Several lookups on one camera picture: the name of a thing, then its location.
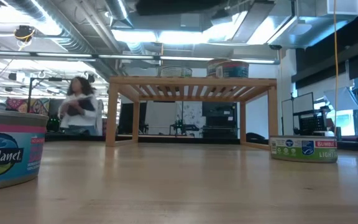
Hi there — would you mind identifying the green Bumble Bee tuna can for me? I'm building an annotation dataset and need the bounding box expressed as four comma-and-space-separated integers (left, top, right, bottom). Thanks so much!
157, 65, 193, 78
268, 135, 339, 164

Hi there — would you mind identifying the wooden slatted shelf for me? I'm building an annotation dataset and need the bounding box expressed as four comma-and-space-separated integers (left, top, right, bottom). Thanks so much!
105, 75, 280, 151

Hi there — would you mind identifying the white panel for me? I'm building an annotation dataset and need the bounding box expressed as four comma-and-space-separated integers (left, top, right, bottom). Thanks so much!
144, 101, 183, 135

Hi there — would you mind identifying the black cabinet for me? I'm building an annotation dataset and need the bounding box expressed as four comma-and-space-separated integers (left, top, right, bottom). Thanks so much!
201, 101, 239, 139

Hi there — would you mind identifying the black screen panel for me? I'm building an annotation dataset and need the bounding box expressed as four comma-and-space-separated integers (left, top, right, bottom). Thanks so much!
119, 101, 148, 135

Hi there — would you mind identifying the bright ceiling light panel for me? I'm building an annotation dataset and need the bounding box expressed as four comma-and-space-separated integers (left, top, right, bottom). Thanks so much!
110, 28, 211, 45

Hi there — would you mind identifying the person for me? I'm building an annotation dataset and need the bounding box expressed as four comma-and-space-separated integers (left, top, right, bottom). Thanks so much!
57, 76, 99, 136

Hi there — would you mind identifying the white monitor on stand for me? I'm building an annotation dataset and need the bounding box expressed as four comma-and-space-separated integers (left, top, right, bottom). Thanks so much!
280, 91, 316, 136

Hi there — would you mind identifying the black crate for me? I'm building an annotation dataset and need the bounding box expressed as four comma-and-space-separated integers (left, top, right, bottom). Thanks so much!
298, 112, 328, 136

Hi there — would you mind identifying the colourful patterned cloth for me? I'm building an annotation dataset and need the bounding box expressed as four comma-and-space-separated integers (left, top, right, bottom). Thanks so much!
6, 97, 51, 115

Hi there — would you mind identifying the white trapezoid shade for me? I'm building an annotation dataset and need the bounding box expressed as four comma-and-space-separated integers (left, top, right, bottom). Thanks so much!
323, 86, 358, 112

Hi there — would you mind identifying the large silver air duct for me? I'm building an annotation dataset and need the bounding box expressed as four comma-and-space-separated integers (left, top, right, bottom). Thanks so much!
206, 0, 358, 50

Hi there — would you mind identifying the silver ventilation duct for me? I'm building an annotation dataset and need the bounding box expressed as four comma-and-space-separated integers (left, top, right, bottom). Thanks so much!
4, 0, 127, 78

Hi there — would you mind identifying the black ceiling device yellow cable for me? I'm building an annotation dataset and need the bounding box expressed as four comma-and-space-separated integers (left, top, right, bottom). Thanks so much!
13, 24, 36, 50

